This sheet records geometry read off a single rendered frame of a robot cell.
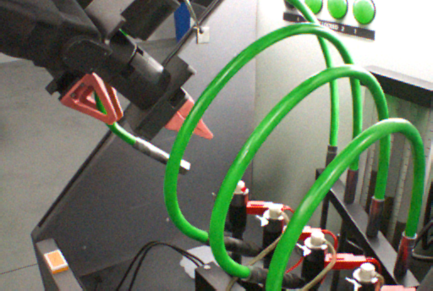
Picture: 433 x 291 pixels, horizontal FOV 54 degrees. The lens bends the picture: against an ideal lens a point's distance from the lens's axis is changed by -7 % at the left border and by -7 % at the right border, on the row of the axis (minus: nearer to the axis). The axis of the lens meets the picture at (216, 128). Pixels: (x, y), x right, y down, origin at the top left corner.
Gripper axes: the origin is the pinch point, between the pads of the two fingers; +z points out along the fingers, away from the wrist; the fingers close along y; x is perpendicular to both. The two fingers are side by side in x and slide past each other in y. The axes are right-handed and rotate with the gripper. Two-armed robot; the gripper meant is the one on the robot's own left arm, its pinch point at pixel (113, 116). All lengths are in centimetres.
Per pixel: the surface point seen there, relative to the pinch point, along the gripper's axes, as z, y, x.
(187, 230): 16.6, -15.3, -2.4
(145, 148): 6.7, 2.3, 0.5
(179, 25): -91, 603, 42
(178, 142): 8.5, -17.7, -9.4
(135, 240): 19.9, 26.8, 25.5
